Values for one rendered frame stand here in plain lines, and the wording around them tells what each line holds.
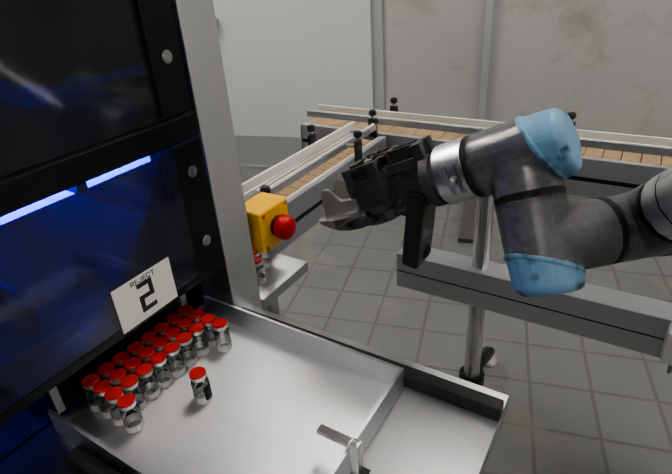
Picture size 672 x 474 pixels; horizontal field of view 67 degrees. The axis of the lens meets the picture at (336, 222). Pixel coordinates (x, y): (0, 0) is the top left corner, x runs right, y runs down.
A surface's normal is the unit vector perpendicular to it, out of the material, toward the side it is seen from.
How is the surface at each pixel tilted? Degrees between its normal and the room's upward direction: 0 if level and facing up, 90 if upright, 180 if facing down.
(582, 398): 0
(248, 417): 0
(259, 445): 0
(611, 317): 90
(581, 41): 90
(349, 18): 90
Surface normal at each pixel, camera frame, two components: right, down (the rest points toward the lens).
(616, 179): -0.51, 0.43
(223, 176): 0.85, 0.19
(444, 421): -0.06, -0.89
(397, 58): -0.28, 0.46
